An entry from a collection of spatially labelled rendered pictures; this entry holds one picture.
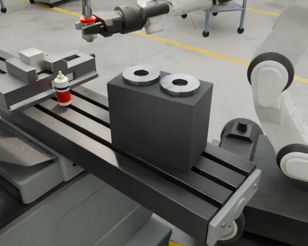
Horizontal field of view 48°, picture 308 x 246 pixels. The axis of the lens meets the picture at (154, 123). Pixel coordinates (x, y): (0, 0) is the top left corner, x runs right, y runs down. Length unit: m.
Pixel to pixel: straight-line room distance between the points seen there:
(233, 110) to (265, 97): 1.72
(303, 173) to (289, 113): 0.22
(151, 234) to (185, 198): 0.87
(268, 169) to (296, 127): 0.26
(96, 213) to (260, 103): 0.70
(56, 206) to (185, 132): 0.54
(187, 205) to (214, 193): 0.07
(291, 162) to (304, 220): 0.20
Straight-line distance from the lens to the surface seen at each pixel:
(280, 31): 1.14
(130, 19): 1.14
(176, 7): 1.20
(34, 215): 1.11
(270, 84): 1.15
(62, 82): 1.08
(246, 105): 2.99
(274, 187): 1.39
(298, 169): 1.32
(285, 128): 1.28
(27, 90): 1.13
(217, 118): 2.75
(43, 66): 1.17
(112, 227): 1.48
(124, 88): 0.80
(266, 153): 1.53
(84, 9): 1.10
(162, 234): 1.64
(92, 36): 1.11
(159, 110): 0.77
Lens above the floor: 1.49
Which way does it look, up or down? 34 degrees down
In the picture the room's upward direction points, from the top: straight up
